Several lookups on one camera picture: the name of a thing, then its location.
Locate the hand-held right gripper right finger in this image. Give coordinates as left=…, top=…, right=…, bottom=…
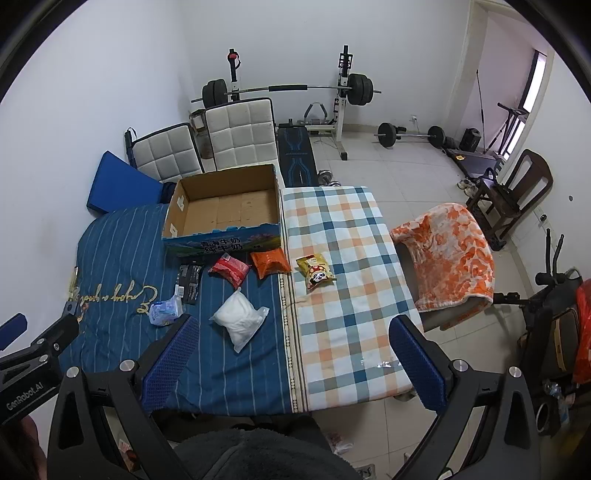
left=389, top=316, right=548, bottom=480

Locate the red snack packet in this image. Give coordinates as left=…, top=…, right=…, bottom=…
left=208, top=252, right=251, bottom=289

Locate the white barbell rack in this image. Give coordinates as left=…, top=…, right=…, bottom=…
left=225, top=45, right=357, bottom=161

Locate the blue foam mat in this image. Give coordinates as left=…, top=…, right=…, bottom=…
left=86, top=150, right=165, bottom=217

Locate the black electric scooter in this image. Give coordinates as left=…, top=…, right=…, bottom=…
left=493, top=228, right=591, bottom=439

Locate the black weight bench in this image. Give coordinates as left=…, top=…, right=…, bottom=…
left=276, top=124, right=320, bottom=188

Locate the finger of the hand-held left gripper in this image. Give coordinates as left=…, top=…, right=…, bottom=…
left=28, top=315, right=80, bottom=354
left=0, top=313, right=28, bottom=350

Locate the cardboard box with blue print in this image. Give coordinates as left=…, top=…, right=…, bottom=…
left=161, top=164, right=283, bottom=258

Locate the plaid checked cloth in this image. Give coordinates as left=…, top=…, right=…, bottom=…
left=279, top=185, right=424, bottom=410

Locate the black treadmill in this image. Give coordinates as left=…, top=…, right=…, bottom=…
left=445, top=103, right=528, bottom=179

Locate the grey sit-up handle frame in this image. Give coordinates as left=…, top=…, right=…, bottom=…
left=302, top=102, right=330, bottom=126

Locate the large white cushioned chair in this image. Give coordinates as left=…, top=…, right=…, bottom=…
left=204, top=98, right=278, bottom=175

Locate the light blue tissue pack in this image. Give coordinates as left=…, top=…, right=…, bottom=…
left=148, top=295, right=184, bottom=326

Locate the yellow panda snack packet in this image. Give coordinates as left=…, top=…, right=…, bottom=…
left=295, top=253, right=338, bottom=292

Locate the white filling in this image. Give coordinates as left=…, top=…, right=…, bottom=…
left=209, top=287, right=270, bottom=354

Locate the orange snack packet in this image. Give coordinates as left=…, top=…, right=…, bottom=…
left=250, top=247, right=290, bottom=280

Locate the grey chair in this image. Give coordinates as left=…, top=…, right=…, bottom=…
left=396, top=240, right=495, bottom=334

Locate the black and blue handle bar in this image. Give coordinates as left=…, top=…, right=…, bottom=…
left=122, top=128, right=140, bottom=163

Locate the small white cushioned chair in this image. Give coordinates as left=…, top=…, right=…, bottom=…
left=131, top=122, right=204, bottom=185

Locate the dark wooden chair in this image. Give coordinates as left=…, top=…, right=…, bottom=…
left=465, top=148, right=554, bottom=253

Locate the orange floral blanket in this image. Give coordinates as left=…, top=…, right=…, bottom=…
left=389, top=202, right=496, bottom=315

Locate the long barbell with black plates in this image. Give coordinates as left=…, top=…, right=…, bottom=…
left=191, top=73, right=382, bottom=108

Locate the black snack packet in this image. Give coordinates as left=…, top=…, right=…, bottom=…
left=177, top=263, right=204, bottom=306

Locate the short barbell with black plates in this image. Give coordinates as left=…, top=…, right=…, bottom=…
left=373, top=122, right=447, bottom=150

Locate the person's dark fleece clothing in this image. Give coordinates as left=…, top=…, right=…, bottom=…
left=173, top=426, right=363, bottom=480

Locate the orange plastic bag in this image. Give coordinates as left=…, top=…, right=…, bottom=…
left=571, top=279, right=591, bottom=385

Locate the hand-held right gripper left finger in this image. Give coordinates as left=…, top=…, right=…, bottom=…
left=46, top=315, right=200, bottom=480

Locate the crumpled plastic bag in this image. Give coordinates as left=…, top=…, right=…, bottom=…
left=325, top=431, right=355, bottom=456

